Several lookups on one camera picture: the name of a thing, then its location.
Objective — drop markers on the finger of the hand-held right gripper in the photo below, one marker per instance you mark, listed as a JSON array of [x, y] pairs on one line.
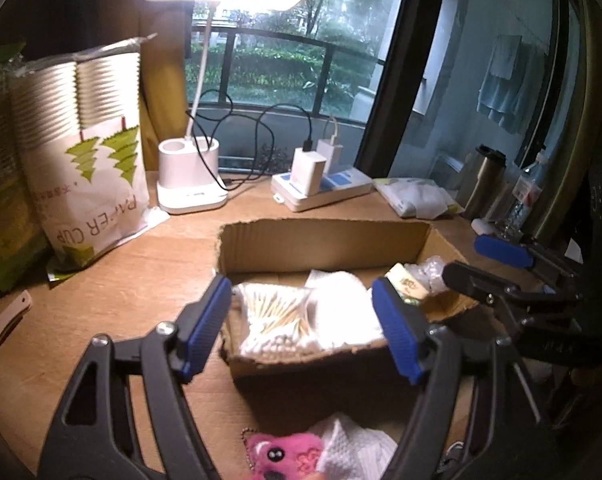
[[473, 280], [501, 251]]

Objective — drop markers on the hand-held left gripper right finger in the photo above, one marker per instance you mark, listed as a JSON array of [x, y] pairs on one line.
[[398, 332]]

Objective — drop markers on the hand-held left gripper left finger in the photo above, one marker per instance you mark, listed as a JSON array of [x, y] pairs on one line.
[[207, 322]]

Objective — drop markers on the cardboard box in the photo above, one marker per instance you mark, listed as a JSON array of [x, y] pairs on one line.
[[321, 245]]

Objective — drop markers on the white tissue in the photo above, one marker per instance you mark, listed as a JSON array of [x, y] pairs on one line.
[[341, 305], [363, 452]]

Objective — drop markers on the small white object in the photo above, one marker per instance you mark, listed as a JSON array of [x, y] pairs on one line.
[[483, 226]]

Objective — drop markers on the clear plastic bag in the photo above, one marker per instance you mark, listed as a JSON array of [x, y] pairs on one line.
[[431, 271]]

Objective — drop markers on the small yellow box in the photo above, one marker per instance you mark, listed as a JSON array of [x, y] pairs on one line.
[[405, 282]]

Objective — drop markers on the clear water bottle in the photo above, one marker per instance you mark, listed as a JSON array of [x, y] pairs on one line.
[[523, 200]]

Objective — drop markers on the white folded tissue in box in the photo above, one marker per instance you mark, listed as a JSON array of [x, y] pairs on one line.
[[341, 305]]

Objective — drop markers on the cotton swab bag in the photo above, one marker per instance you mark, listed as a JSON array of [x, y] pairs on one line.
[[273, 312]]

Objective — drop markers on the steel thermos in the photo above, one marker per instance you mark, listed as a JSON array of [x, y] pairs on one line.
[[482, 182]]

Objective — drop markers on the white tissue pack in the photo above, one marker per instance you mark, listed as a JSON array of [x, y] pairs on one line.
[[416, 197]]

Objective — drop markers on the white desk lamp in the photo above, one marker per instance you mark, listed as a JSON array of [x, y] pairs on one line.
[[188, 187]]

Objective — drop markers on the light blue hanging towel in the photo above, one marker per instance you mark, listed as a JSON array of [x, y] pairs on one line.
[[511, 97]]

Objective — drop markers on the white power strip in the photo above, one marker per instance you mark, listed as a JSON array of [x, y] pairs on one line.
[[343, 184]]

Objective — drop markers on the paper cup bag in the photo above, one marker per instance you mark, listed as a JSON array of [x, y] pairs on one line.
[[96, 185]]

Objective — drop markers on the large white charger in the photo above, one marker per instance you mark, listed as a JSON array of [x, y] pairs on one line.
[[308, 170]]

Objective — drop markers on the small white charger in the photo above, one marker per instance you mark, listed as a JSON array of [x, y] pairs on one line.
[[329, 152]]

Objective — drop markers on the white hanging towel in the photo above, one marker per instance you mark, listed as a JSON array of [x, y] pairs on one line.
[[506, 57]]

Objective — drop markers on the white folding knife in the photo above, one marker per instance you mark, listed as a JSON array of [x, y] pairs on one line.
[[8, 317]]

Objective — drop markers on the green package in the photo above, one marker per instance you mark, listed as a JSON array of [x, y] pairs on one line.
[[6, 232]]

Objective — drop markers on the yellow curtain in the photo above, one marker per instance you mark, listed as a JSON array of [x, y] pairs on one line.
[[163, 90]]

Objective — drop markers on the black balcony railing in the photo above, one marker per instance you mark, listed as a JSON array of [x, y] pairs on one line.
[[281, 67]]

